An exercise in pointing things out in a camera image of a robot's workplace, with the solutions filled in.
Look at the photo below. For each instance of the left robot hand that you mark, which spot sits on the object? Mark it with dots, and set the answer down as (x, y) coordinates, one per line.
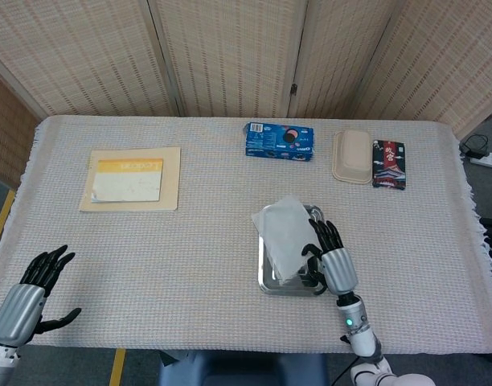
(21, 311)

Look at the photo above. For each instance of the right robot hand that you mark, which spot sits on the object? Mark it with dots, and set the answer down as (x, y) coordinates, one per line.
(337, 265)

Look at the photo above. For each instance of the translucent white sheet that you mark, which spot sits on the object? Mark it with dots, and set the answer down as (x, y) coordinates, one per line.
(284, 237)

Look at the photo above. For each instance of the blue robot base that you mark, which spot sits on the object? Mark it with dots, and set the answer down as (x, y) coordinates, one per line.
(242, 368)

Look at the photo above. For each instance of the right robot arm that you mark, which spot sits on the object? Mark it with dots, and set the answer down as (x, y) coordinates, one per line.
(360, 333)

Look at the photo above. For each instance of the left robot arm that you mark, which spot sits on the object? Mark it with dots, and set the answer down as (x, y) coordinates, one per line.
(1, 362)

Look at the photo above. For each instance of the stainless steel tray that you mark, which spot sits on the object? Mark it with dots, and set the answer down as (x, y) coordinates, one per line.
(270, 281)

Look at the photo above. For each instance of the beige plastic food container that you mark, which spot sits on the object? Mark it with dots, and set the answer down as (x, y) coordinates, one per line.
(352, 156)

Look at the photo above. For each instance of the dark box with Chinese print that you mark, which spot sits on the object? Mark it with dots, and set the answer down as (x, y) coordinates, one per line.
(388, 164)

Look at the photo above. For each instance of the blue Oreo cookie box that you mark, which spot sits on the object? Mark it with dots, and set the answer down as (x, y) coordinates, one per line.
(279, 141)

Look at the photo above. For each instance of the white woven tablecloth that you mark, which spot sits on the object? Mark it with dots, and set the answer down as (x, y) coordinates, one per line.
(169, 257)

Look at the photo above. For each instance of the yellow and white notebook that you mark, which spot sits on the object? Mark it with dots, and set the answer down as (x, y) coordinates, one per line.
(127, 181)

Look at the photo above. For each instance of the black screen hinge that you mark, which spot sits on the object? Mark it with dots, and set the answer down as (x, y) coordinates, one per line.
(293, 89)

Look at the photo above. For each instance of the white power strip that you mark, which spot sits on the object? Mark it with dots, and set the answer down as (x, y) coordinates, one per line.
(487, 160)

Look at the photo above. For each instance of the woven folding screen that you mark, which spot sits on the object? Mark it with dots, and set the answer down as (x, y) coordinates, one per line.
(246, 56)

